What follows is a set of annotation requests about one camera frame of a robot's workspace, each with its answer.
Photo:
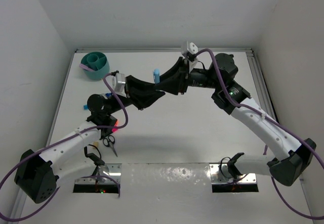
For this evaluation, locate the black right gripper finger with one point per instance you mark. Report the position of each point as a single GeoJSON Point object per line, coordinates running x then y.
{"type": "Point", "coordinates": [174, 87]}
{"type": "Point", "coordinates": [172, 71]}

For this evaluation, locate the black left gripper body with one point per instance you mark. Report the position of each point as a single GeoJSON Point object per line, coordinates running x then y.
{"type": "Point", "coordinates": [114, 106]}

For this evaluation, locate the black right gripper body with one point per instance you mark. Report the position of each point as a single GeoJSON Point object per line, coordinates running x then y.
{"type": "Point", "coordinates": [199, 78]}

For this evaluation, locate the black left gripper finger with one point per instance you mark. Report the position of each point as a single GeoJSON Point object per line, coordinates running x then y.
{"type": "Point", "coordinates": [143, 100]}
{"type": "Point", "coordinates": [134, 84]}

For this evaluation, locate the blue highlighter cap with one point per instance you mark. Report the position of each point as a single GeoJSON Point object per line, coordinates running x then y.
{"type": "Point", "coordinates": [156, 76]}

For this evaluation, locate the pink translucent highlighter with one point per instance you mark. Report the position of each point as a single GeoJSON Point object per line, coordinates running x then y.
{"type": "Point", "coordinates": [86, 68]}

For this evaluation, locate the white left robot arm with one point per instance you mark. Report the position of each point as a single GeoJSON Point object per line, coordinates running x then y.
{"type": "Point", "coordinates": [40, 173]}

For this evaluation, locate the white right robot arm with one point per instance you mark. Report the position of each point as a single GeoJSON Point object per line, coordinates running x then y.
{"type": "Point", "coordinates": [290, 156]}

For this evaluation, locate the black pink highlighter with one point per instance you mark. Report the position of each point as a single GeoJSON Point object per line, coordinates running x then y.
{"type": "Point", "coordinates": [115, 130]}

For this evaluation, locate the small black scissors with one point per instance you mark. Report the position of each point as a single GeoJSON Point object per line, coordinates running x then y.
{"type": "Point", "coordinates": [109, 142]}

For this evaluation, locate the teal round desk organizer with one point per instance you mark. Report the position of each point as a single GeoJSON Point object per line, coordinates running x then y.
{"type": "Point", "coordinates": [98, 62]}

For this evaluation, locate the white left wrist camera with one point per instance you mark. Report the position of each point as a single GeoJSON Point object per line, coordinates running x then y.
{"type": "Point", "coordinates": [118, 83]}

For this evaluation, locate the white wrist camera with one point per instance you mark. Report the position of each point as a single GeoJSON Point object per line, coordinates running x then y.
{"type": "Point", "coordinates": [188, 51]}
{"type": "Point", "coordinates": [118, 83]}

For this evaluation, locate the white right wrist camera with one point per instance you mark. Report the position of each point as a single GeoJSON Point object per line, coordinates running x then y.
{"type": "Point", "coordinates": [188, 51]}

